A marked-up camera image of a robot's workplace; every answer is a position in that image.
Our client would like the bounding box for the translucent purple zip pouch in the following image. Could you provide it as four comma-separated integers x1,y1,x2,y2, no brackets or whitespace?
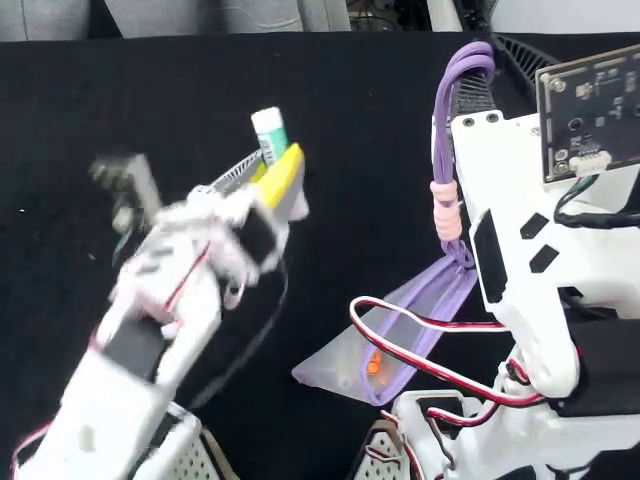
290,41,497,407

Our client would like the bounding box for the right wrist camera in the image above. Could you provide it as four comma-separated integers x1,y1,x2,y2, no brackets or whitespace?
533,41,640,184

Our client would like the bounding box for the person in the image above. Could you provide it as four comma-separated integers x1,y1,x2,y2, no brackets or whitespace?
0,0,352,42

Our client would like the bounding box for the white and green glue stick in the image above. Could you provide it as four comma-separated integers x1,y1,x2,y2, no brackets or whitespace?
250,106,292,167

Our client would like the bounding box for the small orange stationery piece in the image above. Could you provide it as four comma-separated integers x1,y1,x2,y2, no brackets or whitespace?
366,351,390,377

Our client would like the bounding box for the black cable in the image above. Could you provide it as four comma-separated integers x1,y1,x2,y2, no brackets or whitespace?
552,173,640,230
191,257,291,409

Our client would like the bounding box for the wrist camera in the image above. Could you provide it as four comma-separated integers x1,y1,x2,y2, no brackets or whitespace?
88,151,164,237
533,41,640,184

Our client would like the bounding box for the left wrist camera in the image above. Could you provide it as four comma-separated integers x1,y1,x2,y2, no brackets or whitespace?
88,151,164,237

